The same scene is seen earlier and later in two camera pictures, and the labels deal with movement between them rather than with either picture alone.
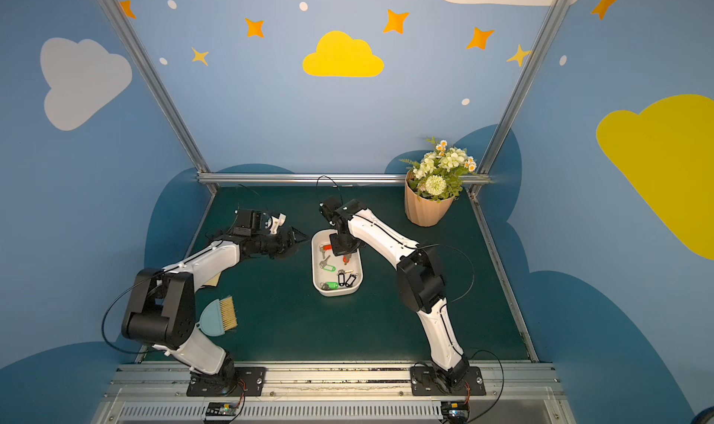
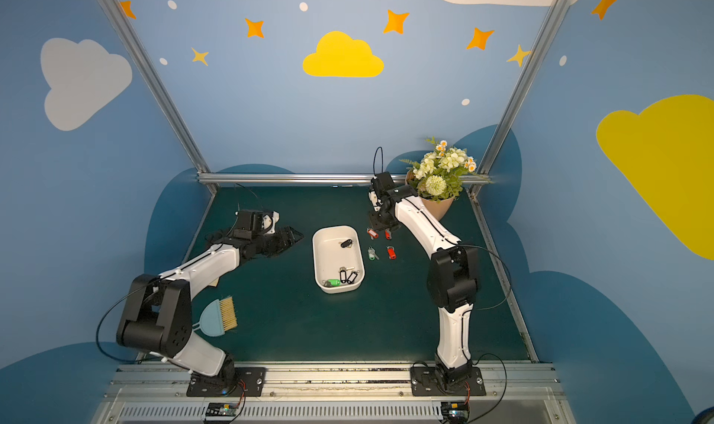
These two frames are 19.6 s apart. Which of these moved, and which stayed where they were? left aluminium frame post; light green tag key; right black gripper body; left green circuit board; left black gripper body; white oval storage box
Moved: right black gripper body; light green tag key
Stayed: left green circuit board; left black gripper body; white oval storage box; left aluminium frame post
